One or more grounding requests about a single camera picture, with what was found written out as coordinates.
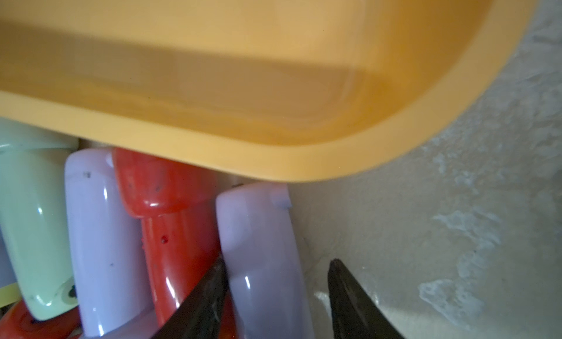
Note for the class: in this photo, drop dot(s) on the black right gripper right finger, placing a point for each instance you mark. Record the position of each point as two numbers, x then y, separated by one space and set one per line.
354 314

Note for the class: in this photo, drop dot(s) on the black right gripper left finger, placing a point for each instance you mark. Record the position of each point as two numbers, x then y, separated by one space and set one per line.
200 315

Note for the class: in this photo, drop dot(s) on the purple flashlight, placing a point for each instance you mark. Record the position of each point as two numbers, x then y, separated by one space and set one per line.
10 291
110 272
262 260

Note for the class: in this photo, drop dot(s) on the red flashlight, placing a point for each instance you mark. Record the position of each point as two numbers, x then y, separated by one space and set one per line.
175 204
18 322

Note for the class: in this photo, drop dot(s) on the pale green flashlight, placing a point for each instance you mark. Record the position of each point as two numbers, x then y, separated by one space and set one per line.
34 216

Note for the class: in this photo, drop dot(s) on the yellow plastic storage tray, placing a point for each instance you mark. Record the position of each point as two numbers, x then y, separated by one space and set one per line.
286 90

